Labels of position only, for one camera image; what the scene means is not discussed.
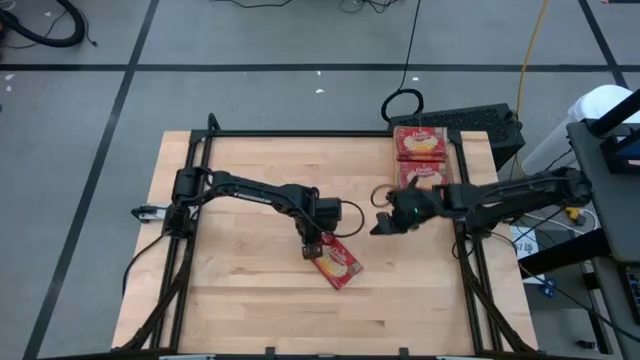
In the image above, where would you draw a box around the black slanted post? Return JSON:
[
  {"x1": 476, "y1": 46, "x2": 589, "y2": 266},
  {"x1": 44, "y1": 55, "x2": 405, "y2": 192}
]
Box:
[{"x1": 588, "y1": 88, "x2": 640, "y2": 137}]

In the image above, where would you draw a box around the grey desk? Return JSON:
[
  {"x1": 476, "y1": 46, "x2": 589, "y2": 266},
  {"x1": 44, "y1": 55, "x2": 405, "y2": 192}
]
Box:
[{"x1": 567, "y1": 119, "x2": 640, "y2": 264}]

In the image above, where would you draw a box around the white cylindrical bin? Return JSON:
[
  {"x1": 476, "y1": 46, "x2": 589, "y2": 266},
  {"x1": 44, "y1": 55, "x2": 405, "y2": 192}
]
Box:
[{"x1": 521, "y1": 83, "x2": 637, "y2": 179}]

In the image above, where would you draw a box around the red Orville popcorn bag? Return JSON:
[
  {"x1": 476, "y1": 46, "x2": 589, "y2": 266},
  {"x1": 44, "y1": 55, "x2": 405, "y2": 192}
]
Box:
[
  {"x1": 397, "y1": 160, "x2": 454, "y2": 191},
  {"x1": 310, "y1": 232, "x2": 365, "y2": 292},
  {"x1": 394, "y1": 126, "x2": 449, "y2": 162}
]

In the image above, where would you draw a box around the yellow floor cable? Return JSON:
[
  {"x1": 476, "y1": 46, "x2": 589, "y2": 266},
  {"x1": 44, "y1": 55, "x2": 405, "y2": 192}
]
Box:
[{"x1": 514, "y1": 0, "x2": 557, "y2": 204}]

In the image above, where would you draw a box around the white paper sheet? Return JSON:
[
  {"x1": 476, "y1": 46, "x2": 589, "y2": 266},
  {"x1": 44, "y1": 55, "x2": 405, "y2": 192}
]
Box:
[{"x1": 510, "y1": 227, "x2": 541, "y2": 261}]

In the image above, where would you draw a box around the black looped floor cable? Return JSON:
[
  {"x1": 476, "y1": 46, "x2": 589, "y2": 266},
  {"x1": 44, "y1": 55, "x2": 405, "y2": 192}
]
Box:
[{"x1": 380, "y1": 0, "x2": 425, "y2": 125}]

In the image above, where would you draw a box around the thick black vacuum hose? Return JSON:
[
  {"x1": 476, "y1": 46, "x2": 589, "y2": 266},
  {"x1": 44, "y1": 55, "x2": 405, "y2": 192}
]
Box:
[{"x1": 0, "y1": 0, "x2": 87, "y2": 49}]

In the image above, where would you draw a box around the thin black base cable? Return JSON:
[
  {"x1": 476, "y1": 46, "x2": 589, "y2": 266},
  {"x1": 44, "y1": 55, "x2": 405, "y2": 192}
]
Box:
[{"x1": 121, "y1": 230, "x2": 169, "y2": 297}]

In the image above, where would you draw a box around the black desk leg bar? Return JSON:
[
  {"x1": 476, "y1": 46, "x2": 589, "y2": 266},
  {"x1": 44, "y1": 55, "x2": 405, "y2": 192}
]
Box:
[{"x1": 518, "y1": 228, "x2": 614, "y2": 279}]

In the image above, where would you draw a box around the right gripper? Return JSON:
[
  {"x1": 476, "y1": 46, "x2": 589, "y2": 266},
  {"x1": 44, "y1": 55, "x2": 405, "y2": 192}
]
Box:
[{"x1": 369, "y1": 177, "x2": 444, "y2": 236}]

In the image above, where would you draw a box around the dark monitor with blue screen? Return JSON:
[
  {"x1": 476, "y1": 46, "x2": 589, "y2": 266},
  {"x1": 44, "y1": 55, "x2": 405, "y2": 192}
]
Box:
[{"x1": 599, "y1": 133, "x2": 640, "y2": 176}]

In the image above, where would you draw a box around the orange plastic basket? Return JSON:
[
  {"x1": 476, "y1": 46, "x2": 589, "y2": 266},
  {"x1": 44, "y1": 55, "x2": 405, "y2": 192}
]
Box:
[{"x1": 392, "y1": 125, "x2": 455, "y2": 191}]

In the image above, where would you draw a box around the dark keyboard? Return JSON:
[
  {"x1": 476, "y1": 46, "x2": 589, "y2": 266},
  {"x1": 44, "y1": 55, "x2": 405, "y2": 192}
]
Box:
[{"x1": 622, "y1": 264, "x2": 640, "y2": 326}]

